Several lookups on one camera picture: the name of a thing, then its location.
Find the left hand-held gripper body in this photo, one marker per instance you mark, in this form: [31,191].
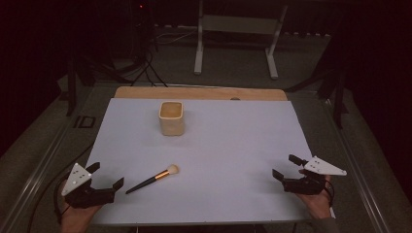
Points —
[85,194]

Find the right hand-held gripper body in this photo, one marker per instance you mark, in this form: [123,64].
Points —
[306,185]

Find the black makeup brush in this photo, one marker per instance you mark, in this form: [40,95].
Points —
[152,179]

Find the cream square cup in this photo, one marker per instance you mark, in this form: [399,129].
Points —
[171,124]

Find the person's right hand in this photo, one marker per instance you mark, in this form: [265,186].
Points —
[315,204]

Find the person's left hand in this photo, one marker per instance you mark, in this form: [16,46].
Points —
[77,218]

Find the black tripod stand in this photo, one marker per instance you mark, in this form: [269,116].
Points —
[73,84]
[336,97]

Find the power strip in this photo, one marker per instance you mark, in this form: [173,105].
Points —
[311,34]

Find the white metal stand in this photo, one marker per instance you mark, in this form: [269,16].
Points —
[238,24]

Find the metal floor rail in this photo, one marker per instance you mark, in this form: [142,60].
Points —
[39,168]
[356,168]

